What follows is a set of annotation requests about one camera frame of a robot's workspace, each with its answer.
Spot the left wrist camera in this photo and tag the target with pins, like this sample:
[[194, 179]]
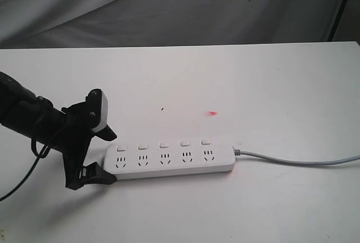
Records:
[[96, 104]]

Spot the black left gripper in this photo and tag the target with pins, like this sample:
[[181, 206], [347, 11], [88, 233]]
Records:
[[74, 144]]

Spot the black tripod stand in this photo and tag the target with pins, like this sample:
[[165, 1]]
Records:
[[337, 20]]

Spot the grey backdrop cloth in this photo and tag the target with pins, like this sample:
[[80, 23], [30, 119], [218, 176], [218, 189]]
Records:
[[145, 23]]

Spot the white five-outlet power strip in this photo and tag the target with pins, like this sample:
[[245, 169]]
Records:
[[177, 157]]

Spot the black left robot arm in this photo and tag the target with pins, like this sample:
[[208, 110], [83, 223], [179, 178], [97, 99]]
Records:
[[32, 116]]

